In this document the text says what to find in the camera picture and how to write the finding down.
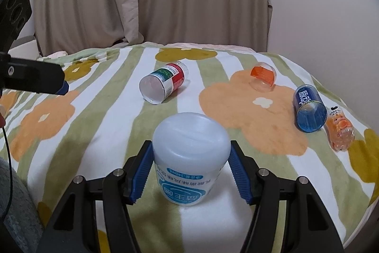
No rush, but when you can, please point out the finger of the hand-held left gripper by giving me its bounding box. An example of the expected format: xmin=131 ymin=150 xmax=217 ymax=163
xmin=0 ymin=54 xmax=70 ymax=95

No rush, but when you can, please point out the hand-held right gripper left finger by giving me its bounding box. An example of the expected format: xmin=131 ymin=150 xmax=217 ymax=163
xmin=36 ymin=140 xmax=153 ymax=253

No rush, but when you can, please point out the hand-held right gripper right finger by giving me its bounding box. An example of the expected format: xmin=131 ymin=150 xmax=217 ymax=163
xmin=229 ymin=140 xmax=346 ymax=253

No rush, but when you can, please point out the white translucent plastic bottle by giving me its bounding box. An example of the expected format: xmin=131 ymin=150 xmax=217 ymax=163
xmin=152 ymin=112 xmax=232 ymax=207

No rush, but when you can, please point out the clear cup green red label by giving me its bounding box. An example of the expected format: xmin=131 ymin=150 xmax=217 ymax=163
xmin=139 ymin=61 xmax=189 ymax=106

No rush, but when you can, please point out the clear cup with orange label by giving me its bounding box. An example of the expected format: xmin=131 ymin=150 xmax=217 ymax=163
xmin=249 ymin=61 xmax=277 ymax=92

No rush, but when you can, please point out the green striped floral blanket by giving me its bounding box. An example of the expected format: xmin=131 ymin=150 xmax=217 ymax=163
xmin=0 ymin=42 xmax=379 ymax=253

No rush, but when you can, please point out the blue label bottle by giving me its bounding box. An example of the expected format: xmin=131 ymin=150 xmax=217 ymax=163
xmin=293 ymin=84 xmax=327 ymax=133

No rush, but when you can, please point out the orange drink bottle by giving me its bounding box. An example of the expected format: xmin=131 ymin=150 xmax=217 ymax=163
xmin=325 ymin=106 xmax=355 ymax=152

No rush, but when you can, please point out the grey cloth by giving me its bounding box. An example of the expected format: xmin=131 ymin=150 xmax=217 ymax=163
xmin=0 ymin=156 xmax=45 ymax=253

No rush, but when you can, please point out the black cable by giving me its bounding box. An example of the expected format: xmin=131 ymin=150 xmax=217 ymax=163
xmin=0 ymin=125 xmax=13 ymax=222

